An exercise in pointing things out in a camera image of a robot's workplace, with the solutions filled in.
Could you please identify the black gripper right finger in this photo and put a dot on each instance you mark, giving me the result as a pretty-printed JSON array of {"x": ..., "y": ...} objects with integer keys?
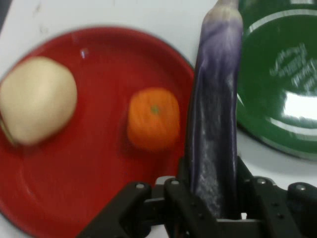
[{"x": 272, "y": 205}]

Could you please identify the red round plate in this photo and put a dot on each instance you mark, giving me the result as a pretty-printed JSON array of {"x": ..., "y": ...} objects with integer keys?
[{"x": 99, "y": 178}]

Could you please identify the orange toy tangerine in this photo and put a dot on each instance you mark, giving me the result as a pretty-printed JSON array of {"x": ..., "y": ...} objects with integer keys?
[{"x": 153, "y": 119}]

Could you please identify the beige toy potato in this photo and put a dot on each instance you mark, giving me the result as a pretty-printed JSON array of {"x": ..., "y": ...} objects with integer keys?
[{"x": 37, "y": 99}]

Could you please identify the purple toy eggplant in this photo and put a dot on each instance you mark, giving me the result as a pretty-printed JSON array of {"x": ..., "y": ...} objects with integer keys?
[{"x": 215, "y": 111}]

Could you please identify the green round plate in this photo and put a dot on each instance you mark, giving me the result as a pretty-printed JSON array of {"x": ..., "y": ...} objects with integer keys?
[{"x": 277, "y": 86}]

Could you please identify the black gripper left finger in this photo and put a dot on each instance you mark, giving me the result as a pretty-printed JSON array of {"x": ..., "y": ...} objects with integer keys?
[{"x": 138, "y": 205}]

